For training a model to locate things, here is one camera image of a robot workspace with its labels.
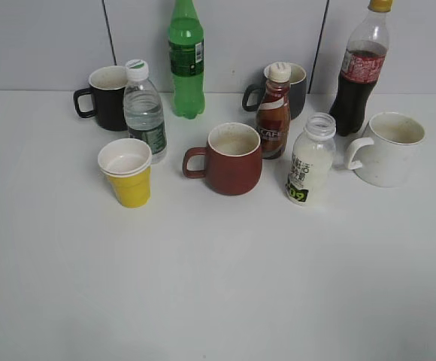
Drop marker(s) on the yellow paper cup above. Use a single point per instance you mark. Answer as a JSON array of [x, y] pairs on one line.
[[126, 164]]

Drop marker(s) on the clear milk bottle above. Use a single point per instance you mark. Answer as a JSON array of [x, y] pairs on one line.
[[312, 157]]

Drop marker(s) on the red ceramic mug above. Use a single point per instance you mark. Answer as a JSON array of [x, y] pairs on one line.
[[230, 162]]

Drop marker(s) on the brown coffee drink bottle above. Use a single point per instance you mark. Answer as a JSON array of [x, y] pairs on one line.
[[273, 115]]

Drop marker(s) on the clear water bottle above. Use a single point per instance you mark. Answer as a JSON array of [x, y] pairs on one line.
[[142, 108]]

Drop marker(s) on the grey ceramic mug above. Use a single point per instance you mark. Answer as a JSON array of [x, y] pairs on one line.
[[297, 91]]

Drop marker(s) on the black ceramic mug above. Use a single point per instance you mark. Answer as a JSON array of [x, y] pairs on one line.
[[106, 88]]

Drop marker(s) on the green soda bottle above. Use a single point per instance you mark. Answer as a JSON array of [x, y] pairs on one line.
[[186, 54]]

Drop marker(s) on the white ceramic mug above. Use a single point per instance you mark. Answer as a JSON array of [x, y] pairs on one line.
[[383, 156]]

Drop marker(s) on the cola bottle yellow cap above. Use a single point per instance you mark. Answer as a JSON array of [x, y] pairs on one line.
[[363, 60]]

